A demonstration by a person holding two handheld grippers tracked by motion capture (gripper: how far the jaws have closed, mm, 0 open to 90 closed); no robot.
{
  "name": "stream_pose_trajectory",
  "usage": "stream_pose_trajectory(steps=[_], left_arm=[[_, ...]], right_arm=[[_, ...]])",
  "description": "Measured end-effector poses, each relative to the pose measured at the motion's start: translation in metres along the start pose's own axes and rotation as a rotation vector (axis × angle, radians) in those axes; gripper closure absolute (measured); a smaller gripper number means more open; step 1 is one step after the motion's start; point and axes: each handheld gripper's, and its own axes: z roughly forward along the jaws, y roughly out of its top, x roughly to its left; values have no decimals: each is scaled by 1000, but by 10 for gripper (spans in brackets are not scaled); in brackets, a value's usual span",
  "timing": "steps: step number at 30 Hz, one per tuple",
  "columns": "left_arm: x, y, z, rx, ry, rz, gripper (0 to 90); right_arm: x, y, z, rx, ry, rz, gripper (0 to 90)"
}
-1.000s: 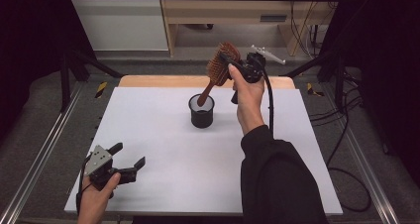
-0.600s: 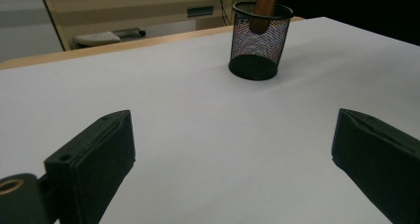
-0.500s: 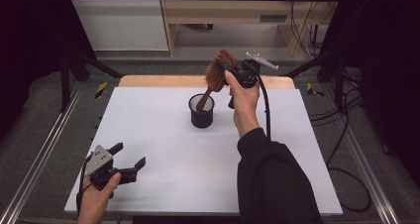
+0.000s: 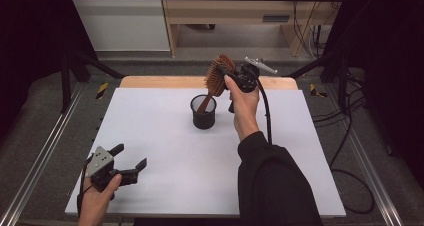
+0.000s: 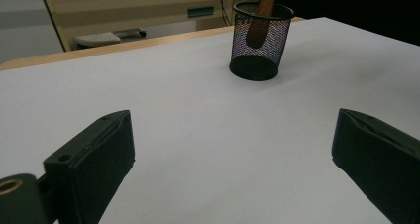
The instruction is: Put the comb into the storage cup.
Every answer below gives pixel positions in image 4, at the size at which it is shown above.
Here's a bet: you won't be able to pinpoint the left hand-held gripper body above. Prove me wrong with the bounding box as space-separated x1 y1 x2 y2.
83 145 139 192

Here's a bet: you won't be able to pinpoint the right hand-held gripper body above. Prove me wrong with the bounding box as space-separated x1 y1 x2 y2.
233 56 279 94

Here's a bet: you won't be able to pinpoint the wooden hairbrush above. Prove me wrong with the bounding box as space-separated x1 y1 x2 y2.
196 54 237 114

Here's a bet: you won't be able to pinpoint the black mesh pen holder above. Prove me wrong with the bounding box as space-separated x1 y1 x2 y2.
190 94 218 131

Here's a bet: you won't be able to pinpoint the person's right hand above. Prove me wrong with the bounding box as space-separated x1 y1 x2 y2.
223 74 261 142

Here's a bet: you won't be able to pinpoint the person's left hand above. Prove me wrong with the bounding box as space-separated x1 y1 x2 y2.
78 173 123 226

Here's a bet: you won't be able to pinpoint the yellow black floor tape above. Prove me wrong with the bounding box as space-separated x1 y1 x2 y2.
95 82 110 100
309 83 328 99

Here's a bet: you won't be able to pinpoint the light wooden desk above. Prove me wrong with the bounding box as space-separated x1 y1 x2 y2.
159 0 338 58

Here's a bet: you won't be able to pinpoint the dark grey box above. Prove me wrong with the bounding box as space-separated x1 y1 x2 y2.
262 15 291 23

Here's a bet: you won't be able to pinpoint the white cabinet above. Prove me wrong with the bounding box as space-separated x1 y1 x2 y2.
66 0 171 52

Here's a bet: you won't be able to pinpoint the black curtain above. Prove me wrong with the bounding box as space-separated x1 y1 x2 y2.
0 0 98 144
324 0 424 187

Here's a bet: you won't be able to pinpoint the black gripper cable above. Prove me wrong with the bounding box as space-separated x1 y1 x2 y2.
254 79 273 145
76 155 96 217

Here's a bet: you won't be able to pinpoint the aluminium floor rail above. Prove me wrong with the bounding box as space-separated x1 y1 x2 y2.
324 85 406 226
0 82 86 226

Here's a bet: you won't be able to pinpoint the cables behind desk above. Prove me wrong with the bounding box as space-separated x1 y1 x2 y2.
292 0 332 58

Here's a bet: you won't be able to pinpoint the black frame strut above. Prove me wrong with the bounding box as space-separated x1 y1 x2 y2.
61 49 124 114
286 50 350 114

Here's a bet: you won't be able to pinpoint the black floor cable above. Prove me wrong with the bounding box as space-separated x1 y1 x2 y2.
313 69 376 215

